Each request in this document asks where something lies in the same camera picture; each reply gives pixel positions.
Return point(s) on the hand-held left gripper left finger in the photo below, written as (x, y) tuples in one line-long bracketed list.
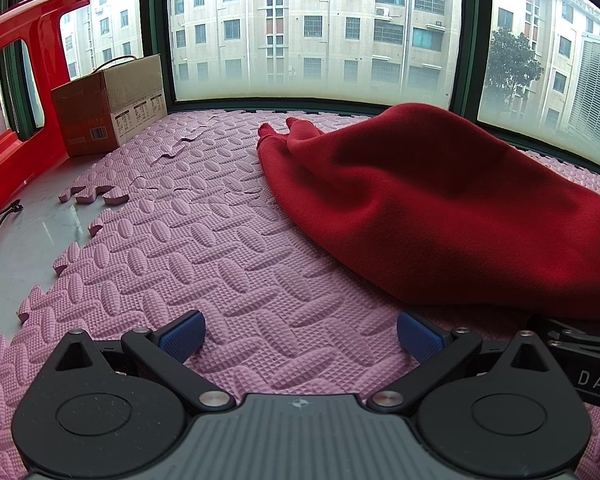
[(182, 334)]

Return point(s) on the green tree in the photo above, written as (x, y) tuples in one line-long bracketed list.
[(512, 65)]

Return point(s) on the red knit sweater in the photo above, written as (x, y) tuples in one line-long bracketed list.
[(430, 185)]

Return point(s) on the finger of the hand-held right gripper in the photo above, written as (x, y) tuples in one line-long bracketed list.
[(580, 329), (575, 347)]

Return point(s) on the red plastic stool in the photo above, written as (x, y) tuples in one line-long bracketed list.
[(50, 110)]

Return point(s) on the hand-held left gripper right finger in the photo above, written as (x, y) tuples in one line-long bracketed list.
[(419, 336)]

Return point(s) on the brown cardboard box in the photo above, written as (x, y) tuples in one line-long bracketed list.
[(130, 90)]

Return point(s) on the beige apartment building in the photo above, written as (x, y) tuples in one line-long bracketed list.
[(330, 10)]

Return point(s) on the pink foam puzzle mat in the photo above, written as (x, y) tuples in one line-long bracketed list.
[(180, 240)]

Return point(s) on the dark green window frame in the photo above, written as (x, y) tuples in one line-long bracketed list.
[(155, 35)]

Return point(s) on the grey louvred outdoor unit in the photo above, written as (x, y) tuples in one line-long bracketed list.
[(597, 90)]

